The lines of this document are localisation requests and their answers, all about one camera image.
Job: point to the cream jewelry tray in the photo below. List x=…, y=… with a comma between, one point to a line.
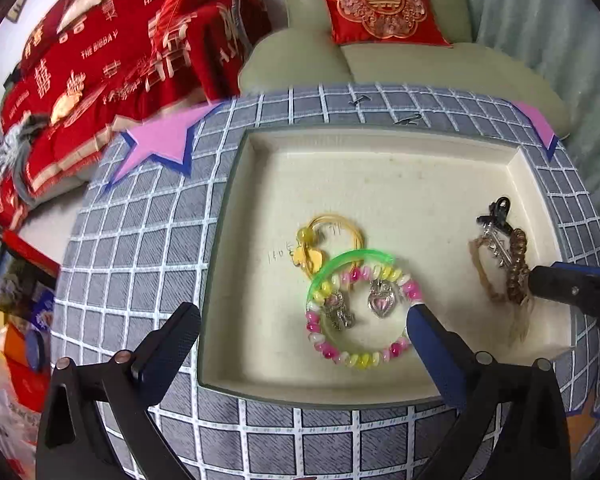
x=380, y=185

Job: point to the silver spiked hair clip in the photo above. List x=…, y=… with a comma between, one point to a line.
x=497, y=250

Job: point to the pale green sofa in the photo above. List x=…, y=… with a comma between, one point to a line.
x=305, y=60

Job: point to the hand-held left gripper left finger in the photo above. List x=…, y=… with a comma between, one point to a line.
x=172, y=340

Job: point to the black hair claw clip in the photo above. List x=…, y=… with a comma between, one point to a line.
x=497, y=212

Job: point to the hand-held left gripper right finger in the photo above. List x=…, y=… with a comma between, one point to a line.
x=432, y=350

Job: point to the grey white crumpled cloth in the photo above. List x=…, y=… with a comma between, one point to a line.
x=5, y=155

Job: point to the large pink star sticker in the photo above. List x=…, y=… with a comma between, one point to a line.
x=160, y=142

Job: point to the green plastic bangle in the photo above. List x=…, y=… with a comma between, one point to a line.
x=340, y=262

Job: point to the orange star sticker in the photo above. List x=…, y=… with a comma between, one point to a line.
x=580, y=427

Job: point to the small framed wall picture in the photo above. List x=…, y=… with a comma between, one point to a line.
x=16, y=8

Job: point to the grey checked tablecloth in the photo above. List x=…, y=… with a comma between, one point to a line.
x=145, y=240

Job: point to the silver heart charm earring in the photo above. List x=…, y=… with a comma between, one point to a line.
x=380, y=302

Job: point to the red printed blanket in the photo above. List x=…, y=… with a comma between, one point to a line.
x=105, y=45

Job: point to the red embroidered cushion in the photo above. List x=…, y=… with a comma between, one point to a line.
x=380, y=5

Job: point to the white plastic bag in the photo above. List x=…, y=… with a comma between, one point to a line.
x=5, y=405

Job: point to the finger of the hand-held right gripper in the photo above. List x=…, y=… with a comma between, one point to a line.
x=575, y=292

